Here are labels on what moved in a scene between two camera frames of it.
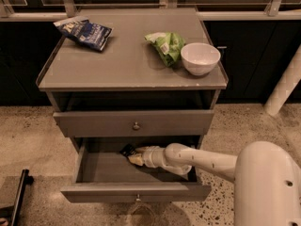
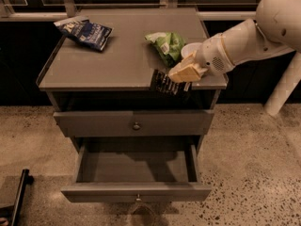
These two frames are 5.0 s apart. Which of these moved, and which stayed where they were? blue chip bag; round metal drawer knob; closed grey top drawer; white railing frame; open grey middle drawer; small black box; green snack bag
Moved: small black box
Stayed: white railing frame; blue chip bag; open grey middle drawer; green snack bag; round metal drawer knob; closed grey top drawer
